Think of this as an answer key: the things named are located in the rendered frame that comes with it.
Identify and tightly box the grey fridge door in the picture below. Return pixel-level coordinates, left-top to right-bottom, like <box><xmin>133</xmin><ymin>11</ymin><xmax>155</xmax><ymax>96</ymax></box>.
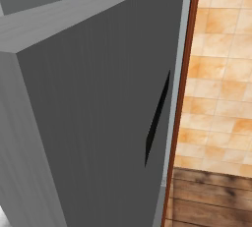
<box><xmin>0</xmin><ymin>0</ymin><xmax>188</xmax><ymax>227</ymax></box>

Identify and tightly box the brown wooden cabinet side panel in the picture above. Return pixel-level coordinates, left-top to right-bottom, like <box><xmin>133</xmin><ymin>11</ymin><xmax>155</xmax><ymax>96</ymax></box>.
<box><xmin>159</xmin><ymin>0</ymin><xmax>204</xmax><ymax>227</ymax></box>

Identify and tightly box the black fridge door handle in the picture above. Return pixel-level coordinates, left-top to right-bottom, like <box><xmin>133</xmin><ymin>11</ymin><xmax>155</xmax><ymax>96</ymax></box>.
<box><xmin>144</xmin><ymin>69</ymin><xmax>172</xmax><ymax>169</ymax></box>

